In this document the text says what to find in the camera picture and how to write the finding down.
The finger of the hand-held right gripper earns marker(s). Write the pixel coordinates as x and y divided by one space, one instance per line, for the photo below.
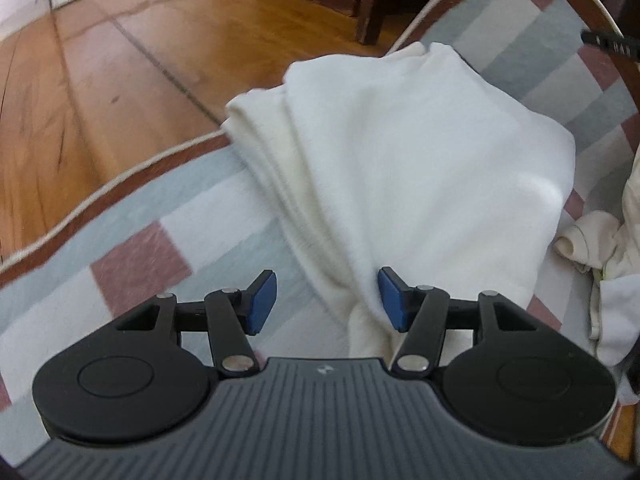
612 46

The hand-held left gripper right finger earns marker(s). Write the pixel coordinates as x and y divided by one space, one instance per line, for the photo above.
392 302

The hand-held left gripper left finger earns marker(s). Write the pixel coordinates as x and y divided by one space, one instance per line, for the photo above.
262 302

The white zip jacket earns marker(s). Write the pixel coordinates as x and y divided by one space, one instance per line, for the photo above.
400 160

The dark brown garment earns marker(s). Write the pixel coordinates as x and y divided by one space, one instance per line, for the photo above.
632 375

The checkered rug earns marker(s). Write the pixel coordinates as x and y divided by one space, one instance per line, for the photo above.
190 195

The cream garment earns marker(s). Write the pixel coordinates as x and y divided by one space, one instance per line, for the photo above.
595 240

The white garment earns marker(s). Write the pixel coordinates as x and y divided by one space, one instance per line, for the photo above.
617 320

